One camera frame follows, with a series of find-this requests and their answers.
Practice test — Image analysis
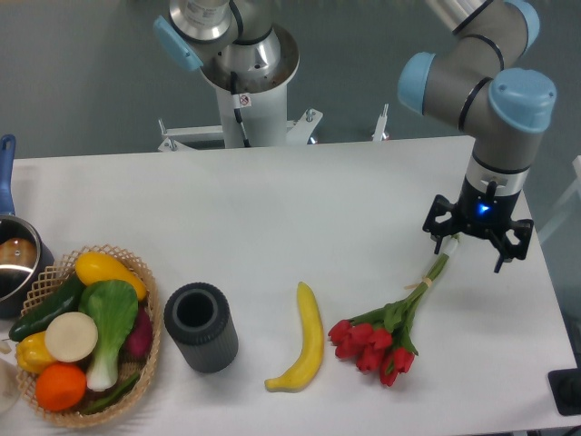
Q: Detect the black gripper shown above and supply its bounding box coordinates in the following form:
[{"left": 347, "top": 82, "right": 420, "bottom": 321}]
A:
[{"left": 422, "top": 156, "right": 534, "bottom": 273}]

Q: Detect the red tulip bouquet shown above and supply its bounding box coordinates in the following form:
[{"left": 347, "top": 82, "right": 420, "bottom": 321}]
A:
[{"left": 328, "top": 233, "right": 460, "bottom": 387}]

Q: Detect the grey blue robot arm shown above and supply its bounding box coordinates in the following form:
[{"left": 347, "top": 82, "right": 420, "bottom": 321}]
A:
[{"left": 153, "top": 1, "right": 556, "bottom": 263}]

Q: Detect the black device at table edge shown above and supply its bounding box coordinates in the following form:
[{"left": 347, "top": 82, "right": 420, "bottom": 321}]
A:
[{"left": 547, "top": 368, "right": 580, "bottom": 416}]

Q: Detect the yellow banana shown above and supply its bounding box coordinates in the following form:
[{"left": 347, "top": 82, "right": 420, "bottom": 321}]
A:
[{"left": 264, "top": 282, "right": 325, "bottom": 392}]

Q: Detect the dark grey ribbed vase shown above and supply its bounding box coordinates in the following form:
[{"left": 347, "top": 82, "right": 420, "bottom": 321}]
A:
[{"left": 163, "top": 282, "right": 239, "bottom": 373}]

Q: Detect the purple sweet potato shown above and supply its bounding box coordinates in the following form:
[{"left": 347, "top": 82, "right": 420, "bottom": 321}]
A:
[{"left": 124, "top": 306, "right": 153, "bottom": 359}]

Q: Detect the green bok choy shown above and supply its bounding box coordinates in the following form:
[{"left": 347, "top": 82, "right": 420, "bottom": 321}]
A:
[{"left": 79, "top": 280, "right": 139, "bottom": 391}]

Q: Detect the green chili pepper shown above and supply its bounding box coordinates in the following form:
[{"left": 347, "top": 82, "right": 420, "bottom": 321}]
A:
[{"left": 80, "top": 372, "right": 141, "bottom": 415}]

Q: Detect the yellow squash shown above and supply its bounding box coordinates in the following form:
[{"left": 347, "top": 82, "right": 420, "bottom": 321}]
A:
[{"left": 74, "top": 252, "right": 147, "bottom": 302}]

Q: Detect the woven wicker basket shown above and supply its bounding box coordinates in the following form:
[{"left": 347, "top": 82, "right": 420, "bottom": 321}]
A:
[{"left": 16, "top": 244, "right": 162, "bottom": 429}]

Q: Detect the dark green cucumber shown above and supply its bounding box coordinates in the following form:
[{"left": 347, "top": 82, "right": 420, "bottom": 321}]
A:
[{"left": 8, "top": 273, "right": 85, "bottom": 342}]

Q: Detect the white round radish slice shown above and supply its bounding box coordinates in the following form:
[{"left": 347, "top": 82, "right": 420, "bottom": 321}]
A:
[{"left": 44, "top": 312, "right": 98, "bottom": 362}]

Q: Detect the orange fruit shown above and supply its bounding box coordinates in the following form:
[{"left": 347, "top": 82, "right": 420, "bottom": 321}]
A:
[{"left": 34, "top": 362, "right": 87, "bottom": 411}]

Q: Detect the yellow bell pepper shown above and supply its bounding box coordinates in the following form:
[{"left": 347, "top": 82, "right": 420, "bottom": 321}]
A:
[{"left": 16, "top": 332, "right": 57, "bottom": 374}]

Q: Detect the white frame at right edge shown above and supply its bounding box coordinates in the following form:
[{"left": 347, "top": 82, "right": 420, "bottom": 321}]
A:
[{"left": 537, "top": 155, "right": 580, "bottom": 244}]

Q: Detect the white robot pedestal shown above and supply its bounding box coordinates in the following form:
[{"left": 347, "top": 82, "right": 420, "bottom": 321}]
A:
[{"left": 156, "top": 25, "right": 392, "bottom": 154}]

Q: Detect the black cable on pedestal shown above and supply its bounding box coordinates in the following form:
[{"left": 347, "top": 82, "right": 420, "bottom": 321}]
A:
[{"left": 229, "top": 71, "right": 252, "bottom": 149}]

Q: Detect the blue handled saucepan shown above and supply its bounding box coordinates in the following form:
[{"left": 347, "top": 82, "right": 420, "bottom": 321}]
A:
[{"left": 1, "top": 134, "right": 54, "bottom": 320}]

